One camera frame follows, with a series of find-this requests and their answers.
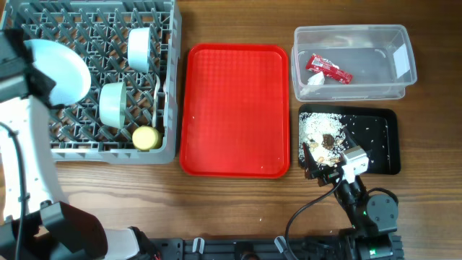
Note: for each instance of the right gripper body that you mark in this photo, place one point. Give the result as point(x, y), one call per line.
point(330, 175)

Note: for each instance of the rice and food scraps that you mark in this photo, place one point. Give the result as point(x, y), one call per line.
point(323, 134)

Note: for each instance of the white napkin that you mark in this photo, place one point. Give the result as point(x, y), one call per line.
point(316, 79)

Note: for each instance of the red snack wrapper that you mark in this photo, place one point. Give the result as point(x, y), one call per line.
point(317, 63)

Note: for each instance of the cream plastic spoon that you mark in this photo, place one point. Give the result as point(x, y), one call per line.
point(154, 106)

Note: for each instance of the yellow plastic cup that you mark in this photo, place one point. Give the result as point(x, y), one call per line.
point(146, 138)

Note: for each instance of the light blue small bowl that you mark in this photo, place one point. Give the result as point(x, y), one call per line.
point(139, 49)

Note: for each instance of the green saucer plate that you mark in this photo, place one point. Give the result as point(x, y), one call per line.
point(112, 104)

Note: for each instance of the large light blue plate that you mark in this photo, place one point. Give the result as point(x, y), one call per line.
point(65, 67)

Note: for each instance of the cream plastic fork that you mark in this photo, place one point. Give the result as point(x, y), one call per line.
point(166, 103)

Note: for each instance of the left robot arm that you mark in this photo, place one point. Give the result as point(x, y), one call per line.
point(38, 76)

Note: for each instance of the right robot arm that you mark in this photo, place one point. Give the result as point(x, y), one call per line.
point(373, 213)

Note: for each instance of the black rectangular waste tray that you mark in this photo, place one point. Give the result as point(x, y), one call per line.
point(374, 129)

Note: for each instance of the clear plastic waste bin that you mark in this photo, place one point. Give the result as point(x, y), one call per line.
point(379, 58)

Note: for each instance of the grey plastic dishwasher rack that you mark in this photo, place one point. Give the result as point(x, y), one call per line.
point(98, 32)

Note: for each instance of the red plastic serving tray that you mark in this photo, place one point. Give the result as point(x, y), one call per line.
point(236, 111)

